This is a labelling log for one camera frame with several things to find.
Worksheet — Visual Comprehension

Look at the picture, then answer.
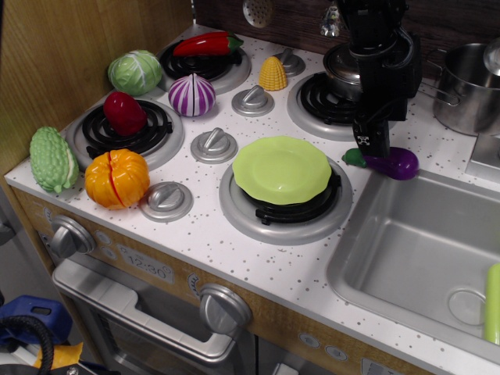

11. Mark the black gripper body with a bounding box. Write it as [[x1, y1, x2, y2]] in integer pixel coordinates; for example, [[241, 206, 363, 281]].
[[349, 30, 422, 122]]

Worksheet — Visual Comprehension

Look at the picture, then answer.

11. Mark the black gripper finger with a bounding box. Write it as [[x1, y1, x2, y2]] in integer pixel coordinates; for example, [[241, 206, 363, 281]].
[[353, 118, 390, 158]]

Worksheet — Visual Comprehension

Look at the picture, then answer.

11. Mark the purple toy eggplant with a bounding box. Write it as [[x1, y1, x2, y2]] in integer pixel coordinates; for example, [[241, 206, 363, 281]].
[[341, 147, 420, 180]]

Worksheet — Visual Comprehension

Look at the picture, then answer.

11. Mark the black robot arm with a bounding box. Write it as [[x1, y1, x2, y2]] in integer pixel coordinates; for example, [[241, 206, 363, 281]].
[[338, 1, 422, 158]]

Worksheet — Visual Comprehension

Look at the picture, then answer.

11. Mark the light green plastic plate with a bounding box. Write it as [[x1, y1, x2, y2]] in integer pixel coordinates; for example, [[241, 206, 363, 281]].
[[232, 136, 332, 205]]

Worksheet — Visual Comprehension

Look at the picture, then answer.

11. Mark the small steel lidded pot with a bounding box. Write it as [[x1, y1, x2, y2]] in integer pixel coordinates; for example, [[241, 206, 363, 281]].
[[323, 43, 363, 102]]

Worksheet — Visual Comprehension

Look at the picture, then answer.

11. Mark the hanging clear ornament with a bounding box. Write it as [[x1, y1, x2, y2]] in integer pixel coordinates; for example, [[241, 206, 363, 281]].
[[320, 1, 343, 38]]

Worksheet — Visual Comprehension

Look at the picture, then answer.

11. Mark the large steel pot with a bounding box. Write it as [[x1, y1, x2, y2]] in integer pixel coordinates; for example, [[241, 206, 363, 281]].
[[426, 43, 499, 136]]

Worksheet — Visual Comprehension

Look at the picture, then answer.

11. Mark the silver top knob back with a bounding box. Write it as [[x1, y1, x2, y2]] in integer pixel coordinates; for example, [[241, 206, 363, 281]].
[[274, 48, 305, 78]]

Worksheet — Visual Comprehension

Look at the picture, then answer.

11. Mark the silver knob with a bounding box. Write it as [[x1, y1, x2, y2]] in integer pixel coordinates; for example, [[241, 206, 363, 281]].
[[191, 127, 238, 164], [139, 181, 194, 223], [274, 48, 305, 78], [231, 85, 274, 117]]

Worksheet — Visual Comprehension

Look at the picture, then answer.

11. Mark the grey faucet base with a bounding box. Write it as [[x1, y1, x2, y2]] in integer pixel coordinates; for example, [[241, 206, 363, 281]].
[[466, 134, 500, 184]]

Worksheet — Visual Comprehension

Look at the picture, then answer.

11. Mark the yellow toy corn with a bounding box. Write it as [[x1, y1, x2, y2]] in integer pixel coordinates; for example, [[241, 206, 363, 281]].
[[259, 56, 288, 91]]

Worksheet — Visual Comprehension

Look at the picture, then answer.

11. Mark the front right stove burner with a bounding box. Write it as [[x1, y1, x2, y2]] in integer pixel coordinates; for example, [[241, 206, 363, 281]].
[[219, 160, 352, 245]]

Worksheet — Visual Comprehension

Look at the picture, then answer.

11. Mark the silver top knob rear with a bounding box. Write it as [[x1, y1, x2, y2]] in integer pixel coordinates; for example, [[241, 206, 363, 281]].
[[231, 85, 274, 117]]

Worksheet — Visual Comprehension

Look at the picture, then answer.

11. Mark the grey plastic sink basin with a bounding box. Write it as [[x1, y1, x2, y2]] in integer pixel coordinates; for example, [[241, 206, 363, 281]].
[[327, 171, 499, 363]]

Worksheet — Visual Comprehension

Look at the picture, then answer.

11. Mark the hanging silver strainer ladle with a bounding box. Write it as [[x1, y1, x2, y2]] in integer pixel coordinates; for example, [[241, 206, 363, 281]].
[[242, 0, 274, 28]]

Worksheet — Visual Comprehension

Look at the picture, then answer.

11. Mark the silver top knob middle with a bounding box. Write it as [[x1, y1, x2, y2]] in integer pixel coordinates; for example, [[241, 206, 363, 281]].
[[191, 127, 238, 164]]

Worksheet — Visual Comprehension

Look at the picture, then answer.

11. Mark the back left stove burner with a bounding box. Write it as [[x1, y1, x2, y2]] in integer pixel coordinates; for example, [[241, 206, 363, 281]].
[[158, 41, 252, 95]]

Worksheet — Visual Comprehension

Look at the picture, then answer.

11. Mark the red toy chili pepper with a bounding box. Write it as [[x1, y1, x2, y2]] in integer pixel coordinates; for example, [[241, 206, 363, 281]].
[[173, 31, 244, 57]]

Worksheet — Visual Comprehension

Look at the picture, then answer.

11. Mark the purple striped toy onion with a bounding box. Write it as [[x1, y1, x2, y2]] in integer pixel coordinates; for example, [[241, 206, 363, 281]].
[[168, 73, 216, 117]]

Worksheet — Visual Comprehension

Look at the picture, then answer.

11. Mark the silver top knob front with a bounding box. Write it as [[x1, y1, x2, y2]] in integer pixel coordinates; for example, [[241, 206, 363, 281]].
[[139, 181, 194, 223]]

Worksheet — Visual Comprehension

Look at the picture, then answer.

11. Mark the light green item in sink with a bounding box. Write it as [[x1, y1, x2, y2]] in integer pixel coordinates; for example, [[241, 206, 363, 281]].
[[484, 263, 499, 345]]

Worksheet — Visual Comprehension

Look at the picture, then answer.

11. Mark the right oven dial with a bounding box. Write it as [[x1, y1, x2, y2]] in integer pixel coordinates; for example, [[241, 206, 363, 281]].
[[199, 283, 252, 336]]

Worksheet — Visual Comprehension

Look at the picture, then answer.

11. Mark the oven dial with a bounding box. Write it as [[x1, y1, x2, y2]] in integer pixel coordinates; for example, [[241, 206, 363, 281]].
[[199, 283, 252, 336], [50, 215, 97, 259]]

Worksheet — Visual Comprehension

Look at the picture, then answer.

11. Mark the green toy cabbage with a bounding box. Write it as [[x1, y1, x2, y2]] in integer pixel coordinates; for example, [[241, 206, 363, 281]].
[[107, 50, 162, 96]]

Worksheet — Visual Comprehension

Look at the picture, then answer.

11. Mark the dark red toy pepper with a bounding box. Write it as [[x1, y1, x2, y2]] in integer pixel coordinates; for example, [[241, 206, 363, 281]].
[[103, 91, 148, 136]]

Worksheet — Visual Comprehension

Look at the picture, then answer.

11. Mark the orange toy pumpkin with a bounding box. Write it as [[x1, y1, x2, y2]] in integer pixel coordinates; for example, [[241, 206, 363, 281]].
[[84, 148, 150, 209]]

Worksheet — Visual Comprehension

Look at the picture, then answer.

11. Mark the front left stove burner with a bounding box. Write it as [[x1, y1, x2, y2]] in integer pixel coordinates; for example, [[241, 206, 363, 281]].
[[65, 97, 185, 172]]

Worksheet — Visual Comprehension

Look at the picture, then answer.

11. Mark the green toy bitter melon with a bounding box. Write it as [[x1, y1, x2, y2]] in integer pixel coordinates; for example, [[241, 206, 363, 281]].
[[30, 127, 80, 194]]

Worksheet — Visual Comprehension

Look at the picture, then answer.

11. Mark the left oven dial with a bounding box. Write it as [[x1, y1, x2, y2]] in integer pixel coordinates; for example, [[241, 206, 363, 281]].
[[50, 215, 97, 259]]

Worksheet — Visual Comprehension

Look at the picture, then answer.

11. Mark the blue object on floor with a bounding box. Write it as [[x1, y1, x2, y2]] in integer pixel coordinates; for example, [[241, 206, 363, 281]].
[[1, 295, 73, 345]]

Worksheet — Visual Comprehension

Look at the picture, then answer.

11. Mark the yellow cloth on floor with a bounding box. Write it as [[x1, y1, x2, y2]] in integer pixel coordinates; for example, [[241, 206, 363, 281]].
[[52, 342, 84, 370]]

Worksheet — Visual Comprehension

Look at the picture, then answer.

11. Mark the silver oven door handle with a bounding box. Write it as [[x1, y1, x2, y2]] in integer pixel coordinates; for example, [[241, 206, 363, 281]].
[[52, 259, 237, 366]]

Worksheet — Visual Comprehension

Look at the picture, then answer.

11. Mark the black braided cable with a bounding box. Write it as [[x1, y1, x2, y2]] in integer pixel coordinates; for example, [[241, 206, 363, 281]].
[[0, 316, 55, 370]]

